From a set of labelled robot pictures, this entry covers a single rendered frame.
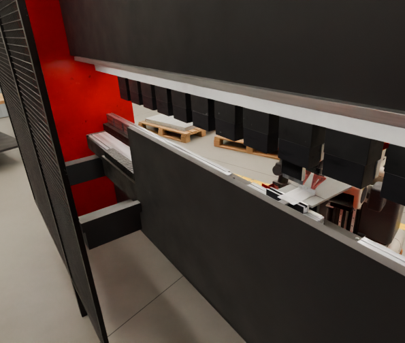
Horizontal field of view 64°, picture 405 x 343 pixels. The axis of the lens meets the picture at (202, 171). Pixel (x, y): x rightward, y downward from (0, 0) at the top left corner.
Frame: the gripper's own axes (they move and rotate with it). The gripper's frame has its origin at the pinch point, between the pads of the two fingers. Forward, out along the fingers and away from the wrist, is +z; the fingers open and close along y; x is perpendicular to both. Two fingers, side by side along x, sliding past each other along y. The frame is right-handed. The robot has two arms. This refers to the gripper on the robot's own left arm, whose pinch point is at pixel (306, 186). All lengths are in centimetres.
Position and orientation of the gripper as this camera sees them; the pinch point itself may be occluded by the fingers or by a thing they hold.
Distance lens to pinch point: 144.0
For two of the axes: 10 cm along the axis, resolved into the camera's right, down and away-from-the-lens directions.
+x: 7.6, 1.7, 6.3
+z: -3.3, 9.3, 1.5
